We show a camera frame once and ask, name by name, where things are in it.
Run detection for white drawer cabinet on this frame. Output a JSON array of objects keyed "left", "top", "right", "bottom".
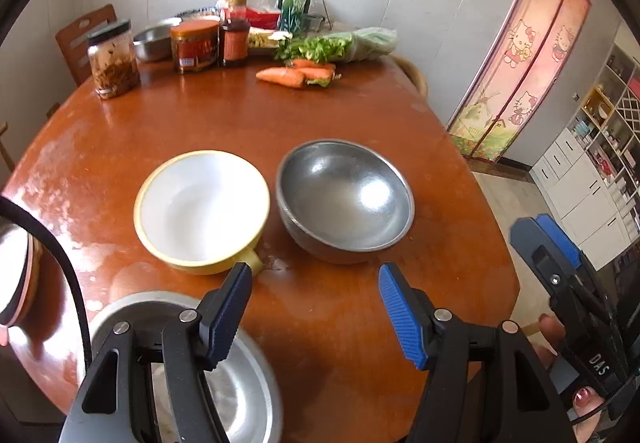
[{"left": 530, "top": 22, "right": 640, "bottom": 270}]

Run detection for far wooden chair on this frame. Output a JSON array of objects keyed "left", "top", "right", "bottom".
[{"left": 390, "top": 54, "right": 428, "bottom": 99}]

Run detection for bag of green vegetables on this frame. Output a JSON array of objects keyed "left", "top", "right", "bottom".
[{"left": 274, "top": 27, "right": 398, "bottom": 64}]

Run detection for yellow white ceramic bowl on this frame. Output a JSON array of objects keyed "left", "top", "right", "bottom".
[{"left": 134, "top": 150, "right": 270, "bottom": 275}]

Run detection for small steel bowl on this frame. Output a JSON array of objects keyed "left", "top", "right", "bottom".
[{"left": 276, "top": 138, "right": 416, "bottom": 265}]

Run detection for curved back wooden chair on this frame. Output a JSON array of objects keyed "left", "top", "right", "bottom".
[{"left": 0, "top": 122, "right": 15, "bottom": 173}]

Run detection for steel bowl at back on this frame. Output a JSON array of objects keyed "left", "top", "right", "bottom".
[{"left": 134, "top": 24, "right": 171, "bottom": 62}]

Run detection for front carrot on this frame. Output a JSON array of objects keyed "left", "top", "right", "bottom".
[{"left": 256, "top": 67, "right": 306, "bottom": 88}]

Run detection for large steel basin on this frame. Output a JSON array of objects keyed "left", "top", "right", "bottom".
[{"left": 89, "top": 291, "right": 283, "bottom": 442}]

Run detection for red lidded sauce jar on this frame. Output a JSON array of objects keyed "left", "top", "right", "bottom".
[{"left": 170, "top": 19, "right": 219, "bottom": 74}]

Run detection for carrot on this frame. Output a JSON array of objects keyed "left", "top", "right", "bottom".
[
  {"left": 256, "top": 67, "right": 306, "bottom": 88},
  {"left": 286, "top": 58, "right": 342, "bottom": 88}
]

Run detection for black cable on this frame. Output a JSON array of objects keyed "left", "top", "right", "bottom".
[{"left": 0, "top": 196, "right": 94, "bottom": 374}]

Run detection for hello kitty door curtain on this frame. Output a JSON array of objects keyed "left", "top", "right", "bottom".
[{"left": 448, "top": 0, "right": 591, "bottom": 162}]

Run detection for dark sauce bottle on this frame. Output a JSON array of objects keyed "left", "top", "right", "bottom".
[{"left": 220, "top": 0, "right": 250, "bottom": 67}]

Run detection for red plastic bear plate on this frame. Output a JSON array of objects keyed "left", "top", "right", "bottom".
[{"left": 1, "top": 236, "right": 43, "bottom": 347}]

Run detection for red snack package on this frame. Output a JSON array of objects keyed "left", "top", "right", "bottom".
[{"left": 245, "top": 7, "right": 280, "bottom": 30}]

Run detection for red slatted wooden chair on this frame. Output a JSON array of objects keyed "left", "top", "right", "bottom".
[{"left": 55, "top": 4, "right": 117, "bottom": 86}]

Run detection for clear jar black lid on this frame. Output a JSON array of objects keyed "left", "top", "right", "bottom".
[{"left": 87, "top": 19, "right": 140, "bottom": 100}]

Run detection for steel pan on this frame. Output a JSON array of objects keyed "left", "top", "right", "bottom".
[{"left": 0, "top": 218, "right": 29, "bottom": 325}]

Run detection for person's right hand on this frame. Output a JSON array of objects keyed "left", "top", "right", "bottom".
[{"left": 534, "top": 314, "right": 626, "bottom": 442}]

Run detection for rear carrot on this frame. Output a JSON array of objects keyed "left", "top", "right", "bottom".
[{"left": 286, "top": 58, "right": 342, "bottom": 88}]

